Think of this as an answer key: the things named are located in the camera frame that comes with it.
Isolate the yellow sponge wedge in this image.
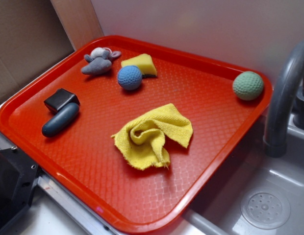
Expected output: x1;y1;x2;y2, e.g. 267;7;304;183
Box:
121;53;157;77

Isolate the grey plush mouse toy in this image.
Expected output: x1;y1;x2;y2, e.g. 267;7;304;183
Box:
81;47;122;75

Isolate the black metal bracket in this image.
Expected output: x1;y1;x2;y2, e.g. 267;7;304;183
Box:
0;148;39;235

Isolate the grey plastic sink basin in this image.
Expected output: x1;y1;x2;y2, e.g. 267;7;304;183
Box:
183;118;304;235

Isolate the aluminium frame rail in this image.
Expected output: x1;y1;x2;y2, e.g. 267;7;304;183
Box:
0;133;117;235

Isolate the brown cardboard panel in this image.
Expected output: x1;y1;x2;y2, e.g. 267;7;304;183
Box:
0;0;74;104

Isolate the red plastic tray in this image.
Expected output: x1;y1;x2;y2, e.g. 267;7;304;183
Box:
0;36;272;235

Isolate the dark green plastic pickle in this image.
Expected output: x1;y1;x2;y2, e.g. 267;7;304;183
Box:
41;102;79;138

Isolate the grey toy faucet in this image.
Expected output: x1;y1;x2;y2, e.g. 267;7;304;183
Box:
263;40;304;158

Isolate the sink drain strainer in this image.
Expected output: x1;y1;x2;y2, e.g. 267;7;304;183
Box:
240;187;291;230

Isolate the blue dimpled ball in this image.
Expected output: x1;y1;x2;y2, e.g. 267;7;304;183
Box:
117;66;142;91

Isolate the dark brown block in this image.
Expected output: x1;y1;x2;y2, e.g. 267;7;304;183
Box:
44;88;80;114

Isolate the yellow crumpled cloth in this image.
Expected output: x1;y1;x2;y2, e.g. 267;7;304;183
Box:
111;103;193;170

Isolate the green dimpled ball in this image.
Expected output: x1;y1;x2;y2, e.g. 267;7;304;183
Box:
232;71;264;101

